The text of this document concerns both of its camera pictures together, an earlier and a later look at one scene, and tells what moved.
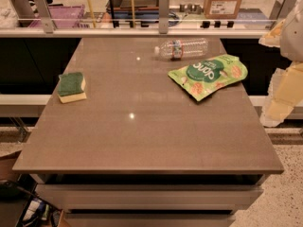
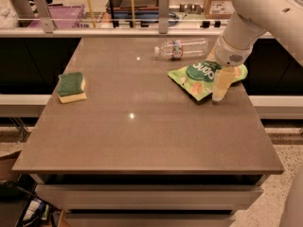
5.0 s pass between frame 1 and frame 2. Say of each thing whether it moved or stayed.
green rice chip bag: stayed
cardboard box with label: stayed
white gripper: moved
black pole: stayed
